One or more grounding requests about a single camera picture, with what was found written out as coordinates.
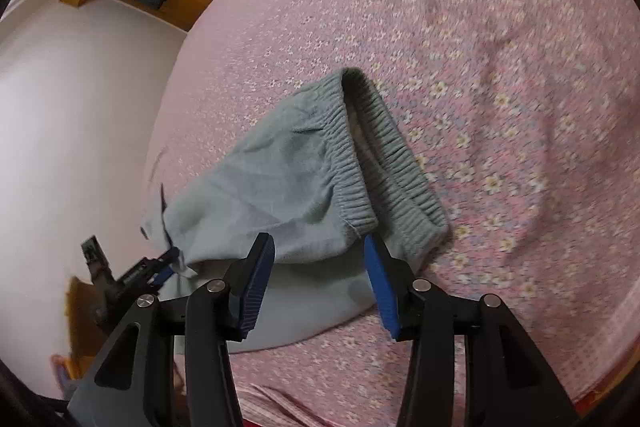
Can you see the person left hand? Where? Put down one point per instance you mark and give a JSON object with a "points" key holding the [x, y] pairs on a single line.
{"points": [[86, 338]]}

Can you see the grey knit pants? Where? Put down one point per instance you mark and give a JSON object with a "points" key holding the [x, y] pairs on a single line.
{"points": [[321, 171]]}

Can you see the pink floral bed sheet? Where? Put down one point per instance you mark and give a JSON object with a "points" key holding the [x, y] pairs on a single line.
{"points": [[523, 116]]}

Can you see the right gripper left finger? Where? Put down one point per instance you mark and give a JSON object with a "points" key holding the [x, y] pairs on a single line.
{"points": [[166, 362]]}

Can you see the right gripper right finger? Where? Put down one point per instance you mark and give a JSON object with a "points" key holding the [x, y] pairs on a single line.
{"points": [[508, 382]]}

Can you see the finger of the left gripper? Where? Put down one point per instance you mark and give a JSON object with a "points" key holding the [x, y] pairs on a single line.
{"points": [[165, 260], [159, 279]]}

